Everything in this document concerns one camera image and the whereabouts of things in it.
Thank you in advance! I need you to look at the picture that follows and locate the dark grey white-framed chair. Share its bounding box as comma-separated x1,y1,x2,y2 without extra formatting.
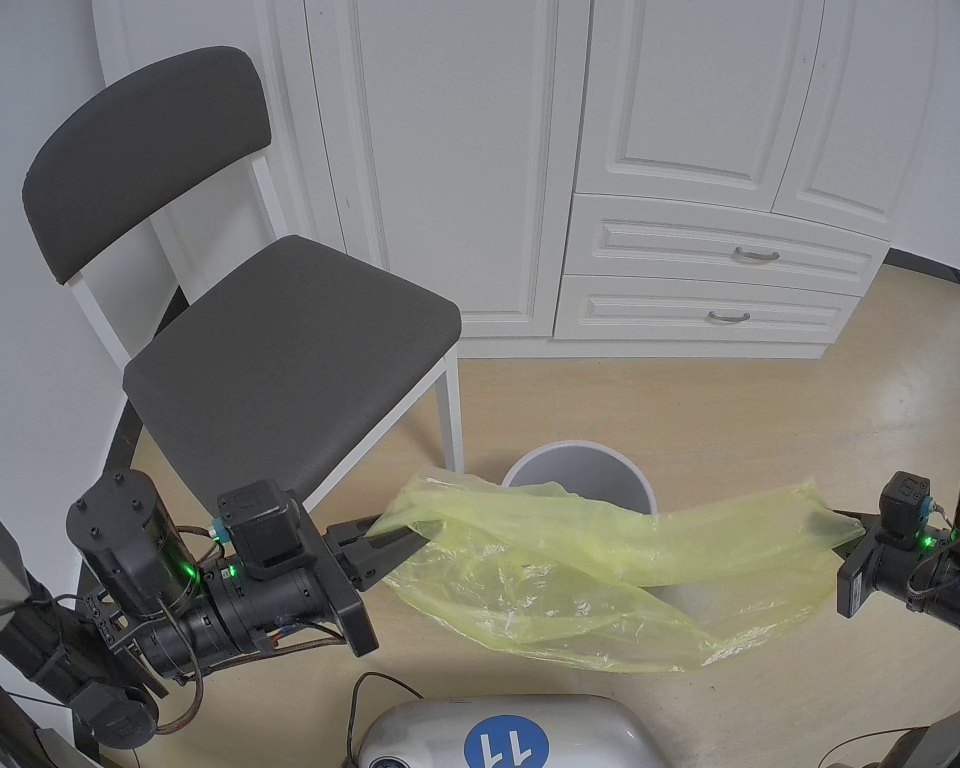
21,46,465,526

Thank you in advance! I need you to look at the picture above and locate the white wardrobe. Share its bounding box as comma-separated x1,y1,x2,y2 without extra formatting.
91,0,942,363

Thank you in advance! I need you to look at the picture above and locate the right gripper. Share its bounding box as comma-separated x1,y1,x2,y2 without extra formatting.
827,510,914,621

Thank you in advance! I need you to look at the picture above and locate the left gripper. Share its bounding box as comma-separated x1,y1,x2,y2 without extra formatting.
198,514,440,661

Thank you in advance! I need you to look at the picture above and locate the white trash bin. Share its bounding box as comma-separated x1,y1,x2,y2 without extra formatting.
501,441,660,526

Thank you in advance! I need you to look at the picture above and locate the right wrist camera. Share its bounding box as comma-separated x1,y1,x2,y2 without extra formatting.
879,471,935,552

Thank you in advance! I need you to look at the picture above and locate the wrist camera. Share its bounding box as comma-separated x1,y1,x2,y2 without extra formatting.
879,471,935,552
211,480,318,582

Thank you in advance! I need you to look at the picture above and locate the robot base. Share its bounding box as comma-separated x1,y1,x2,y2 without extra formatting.
360,693,672,768

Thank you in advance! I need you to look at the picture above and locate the yellow plastic bag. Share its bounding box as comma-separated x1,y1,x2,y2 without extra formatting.
382,465,865,674

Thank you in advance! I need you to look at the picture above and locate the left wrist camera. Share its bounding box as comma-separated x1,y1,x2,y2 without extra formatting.
211,480,318,582

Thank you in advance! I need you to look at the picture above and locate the black cable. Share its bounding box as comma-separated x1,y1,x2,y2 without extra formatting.
345,672,429,768

